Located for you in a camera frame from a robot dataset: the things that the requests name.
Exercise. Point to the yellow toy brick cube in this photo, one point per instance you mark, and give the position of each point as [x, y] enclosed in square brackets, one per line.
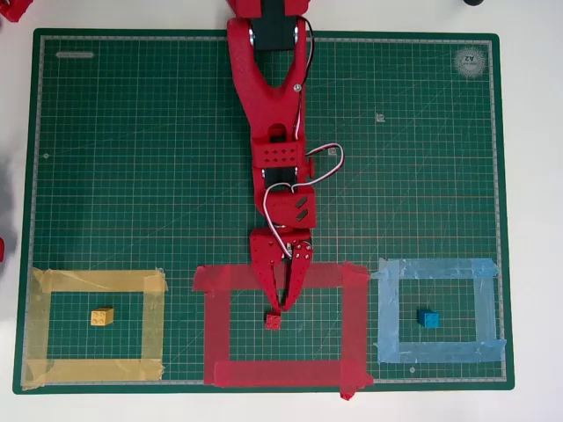
[101, 317]

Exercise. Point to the yellow tape square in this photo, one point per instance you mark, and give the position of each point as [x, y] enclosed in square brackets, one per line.
[97, 280]

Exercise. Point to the idle red robot arm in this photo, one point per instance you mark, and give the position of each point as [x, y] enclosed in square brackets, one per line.
[15, 9]

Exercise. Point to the green cutting mat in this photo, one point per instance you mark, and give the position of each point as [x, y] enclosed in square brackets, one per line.
[132, 176]

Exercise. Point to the red toy brick cube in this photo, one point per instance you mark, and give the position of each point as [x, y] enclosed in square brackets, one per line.
[272, 322]

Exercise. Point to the blue toy brick cube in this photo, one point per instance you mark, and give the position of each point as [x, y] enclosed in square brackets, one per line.
[429, 319]

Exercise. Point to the small black round object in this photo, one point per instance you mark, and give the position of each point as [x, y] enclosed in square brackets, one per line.
[473, 2]

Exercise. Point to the red robot arm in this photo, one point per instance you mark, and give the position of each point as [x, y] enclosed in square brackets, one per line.
[259, 101]

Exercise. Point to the blue tape square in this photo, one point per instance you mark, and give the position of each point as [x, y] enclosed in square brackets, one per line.
[387, 307]

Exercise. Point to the red tape square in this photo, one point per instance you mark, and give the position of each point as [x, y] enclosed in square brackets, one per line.
[215, 329]

